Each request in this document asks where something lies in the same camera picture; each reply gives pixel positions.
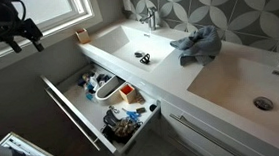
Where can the small black round object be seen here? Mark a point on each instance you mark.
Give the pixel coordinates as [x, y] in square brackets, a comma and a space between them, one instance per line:
[153, 107]

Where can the white closed drawer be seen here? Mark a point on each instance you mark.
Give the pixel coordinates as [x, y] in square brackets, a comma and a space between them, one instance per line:
[184, 141]

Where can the grey crumpled towel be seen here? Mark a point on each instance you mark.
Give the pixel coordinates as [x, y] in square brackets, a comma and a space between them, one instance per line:
[200, 44]

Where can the beige hair claw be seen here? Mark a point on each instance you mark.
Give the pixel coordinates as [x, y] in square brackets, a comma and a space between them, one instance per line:
[140, 98]

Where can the white wall outlet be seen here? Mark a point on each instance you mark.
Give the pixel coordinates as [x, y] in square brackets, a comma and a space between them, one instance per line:
[126, 2]

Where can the dark blue pouch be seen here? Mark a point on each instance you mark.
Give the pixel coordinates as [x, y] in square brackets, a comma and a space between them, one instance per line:
[81, 82]

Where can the chrome sink drain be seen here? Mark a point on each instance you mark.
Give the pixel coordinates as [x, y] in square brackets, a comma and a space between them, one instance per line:
[138, 54]
[263, 103]

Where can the black cloth item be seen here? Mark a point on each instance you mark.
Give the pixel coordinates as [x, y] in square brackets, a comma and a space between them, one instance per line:
[103, 78]

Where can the black hair clip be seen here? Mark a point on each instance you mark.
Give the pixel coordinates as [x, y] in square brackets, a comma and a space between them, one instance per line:
[145, 58]

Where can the white U-shaped drawer divider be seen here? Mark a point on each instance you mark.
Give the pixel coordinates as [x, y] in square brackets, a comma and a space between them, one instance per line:
[109, 93]

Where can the white rectangular sink basin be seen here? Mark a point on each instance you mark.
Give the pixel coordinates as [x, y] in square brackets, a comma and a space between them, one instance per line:
[227, 87]
[153, 46]

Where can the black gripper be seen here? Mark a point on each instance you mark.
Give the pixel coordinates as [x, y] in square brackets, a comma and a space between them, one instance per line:
[15, 31]

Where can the small light blue container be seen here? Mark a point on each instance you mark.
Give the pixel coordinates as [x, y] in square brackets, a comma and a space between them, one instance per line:
[90, 97]

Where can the black pouch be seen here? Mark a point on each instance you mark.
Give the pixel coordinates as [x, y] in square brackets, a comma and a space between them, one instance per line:
[109, 122]

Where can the brown jewelry pile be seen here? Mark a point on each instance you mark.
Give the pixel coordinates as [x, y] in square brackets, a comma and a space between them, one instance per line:
[125, 126]

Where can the white open drawer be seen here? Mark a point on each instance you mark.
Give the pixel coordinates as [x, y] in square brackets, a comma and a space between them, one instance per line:
[85, 109]

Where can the black and yellow card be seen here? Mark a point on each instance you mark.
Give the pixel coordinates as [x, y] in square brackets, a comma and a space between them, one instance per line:
[141, 110]

